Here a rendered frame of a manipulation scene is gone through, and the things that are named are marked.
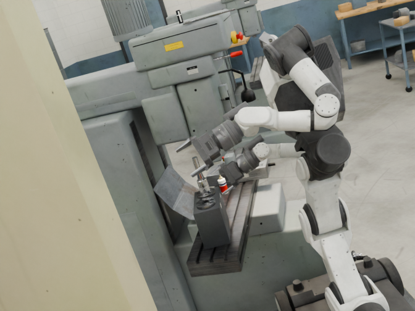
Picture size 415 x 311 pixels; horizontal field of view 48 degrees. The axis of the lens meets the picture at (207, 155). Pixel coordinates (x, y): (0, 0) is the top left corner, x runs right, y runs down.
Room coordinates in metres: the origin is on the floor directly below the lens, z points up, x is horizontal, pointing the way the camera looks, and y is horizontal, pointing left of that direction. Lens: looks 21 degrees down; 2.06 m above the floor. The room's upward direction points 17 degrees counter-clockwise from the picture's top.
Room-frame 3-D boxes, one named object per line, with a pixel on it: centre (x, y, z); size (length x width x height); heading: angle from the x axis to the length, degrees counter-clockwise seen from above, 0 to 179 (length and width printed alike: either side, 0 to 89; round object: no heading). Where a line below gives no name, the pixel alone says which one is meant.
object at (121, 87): (2.45, 0.41, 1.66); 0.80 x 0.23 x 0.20; 73
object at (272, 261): (2.29, -0.09, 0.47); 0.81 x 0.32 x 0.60; 73
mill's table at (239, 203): (2.29, -0.07, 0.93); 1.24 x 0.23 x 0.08; 163
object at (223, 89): (2.26, -0.17, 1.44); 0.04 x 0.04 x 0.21; 73
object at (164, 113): (2.36, 0.12, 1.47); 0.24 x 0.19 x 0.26; 163
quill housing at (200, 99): (2.30, -0.06, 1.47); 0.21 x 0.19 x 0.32; 163
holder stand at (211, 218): (1.90, 0.06, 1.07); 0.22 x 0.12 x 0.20; 174
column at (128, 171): (2.48, 0.52, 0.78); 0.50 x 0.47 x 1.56; 73
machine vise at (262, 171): (2.44, -0.14, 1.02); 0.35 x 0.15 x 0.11; 70
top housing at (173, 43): (2.30, -0.05, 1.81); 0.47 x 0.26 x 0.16; 73
